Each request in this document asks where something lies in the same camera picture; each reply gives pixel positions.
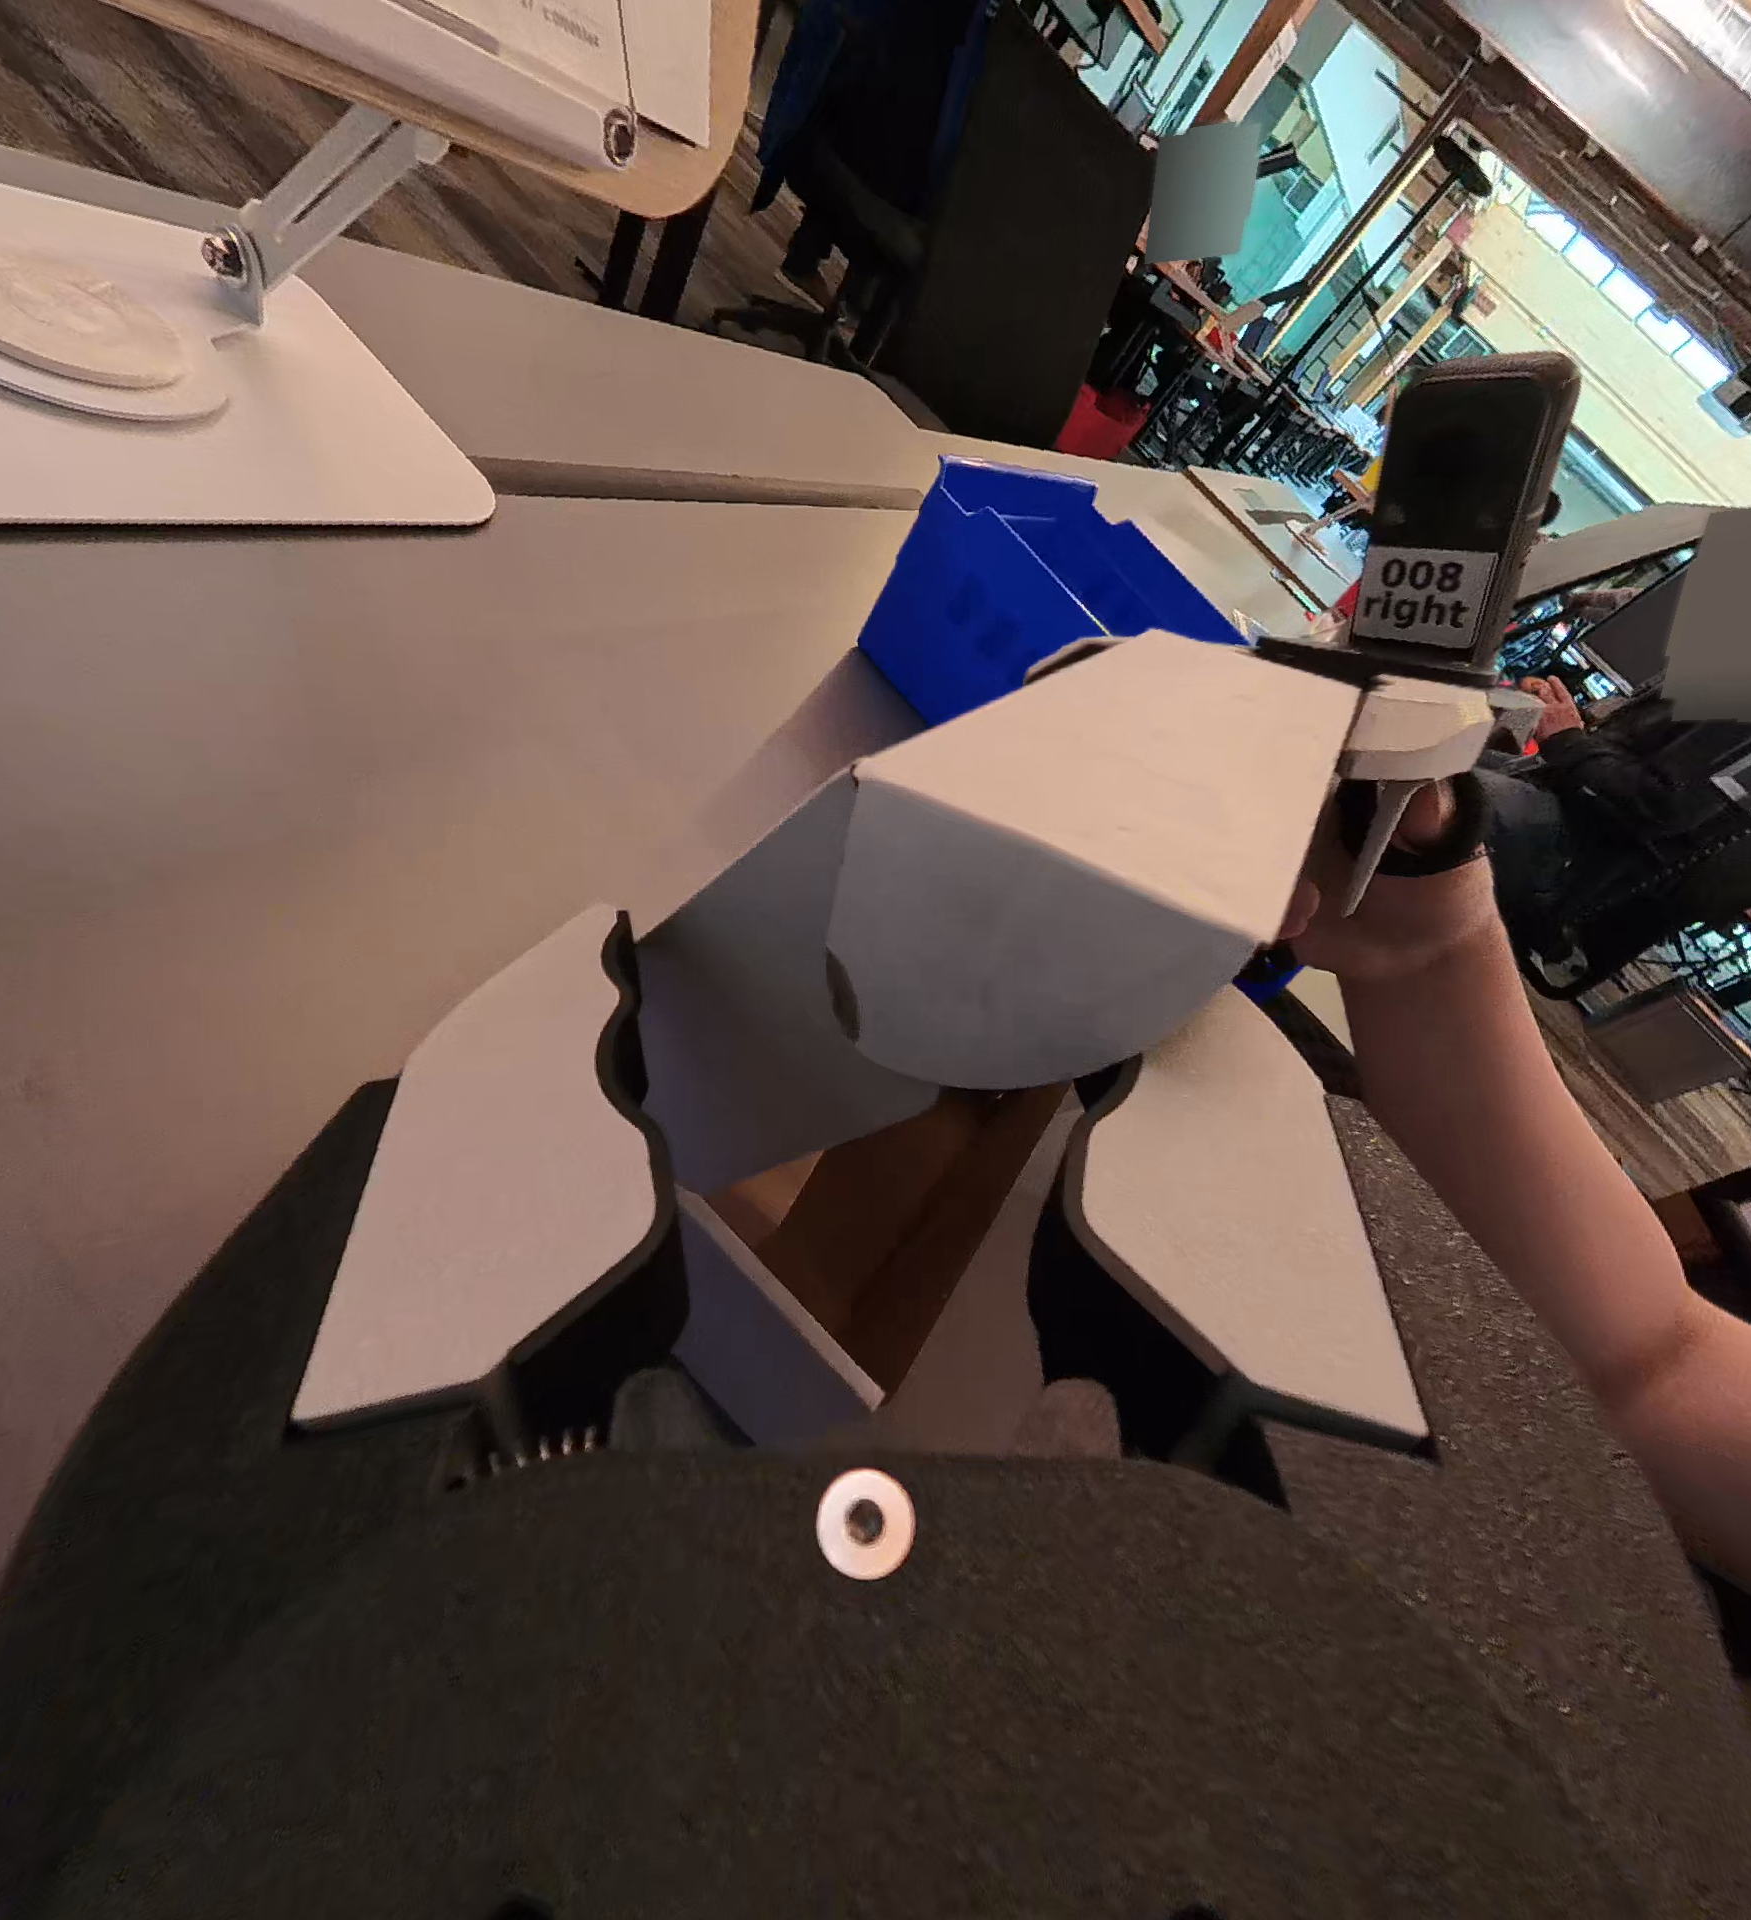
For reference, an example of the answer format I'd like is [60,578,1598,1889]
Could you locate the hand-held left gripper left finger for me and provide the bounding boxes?
[286,903,692,1427]

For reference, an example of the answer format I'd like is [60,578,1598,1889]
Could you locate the person's right hand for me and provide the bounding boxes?
[1270,776,1510,996]

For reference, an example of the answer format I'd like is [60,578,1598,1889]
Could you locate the black office chair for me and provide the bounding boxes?
[753,0,1158,446]

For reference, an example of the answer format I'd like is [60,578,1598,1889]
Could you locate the person's right forearm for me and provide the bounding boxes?
[1324,899,1751,1585]

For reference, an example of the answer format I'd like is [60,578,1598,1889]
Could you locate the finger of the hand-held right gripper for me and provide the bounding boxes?
[1330,675,1546,785]

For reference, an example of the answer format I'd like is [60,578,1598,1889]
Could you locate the instruction sheet on stand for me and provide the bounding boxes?
[110,0,766,227]

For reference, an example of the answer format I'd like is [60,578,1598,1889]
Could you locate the white cardboard box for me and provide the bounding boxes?
[633,627,1368,1451]

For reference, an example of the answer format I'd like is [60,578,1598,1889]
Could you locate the blue plastic bin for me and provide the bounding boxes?
[855,454,1306,1000]

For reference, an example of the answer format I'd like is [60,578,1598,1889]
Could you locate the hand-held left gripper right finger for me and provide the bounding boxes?
[1032,989,1434,1465]

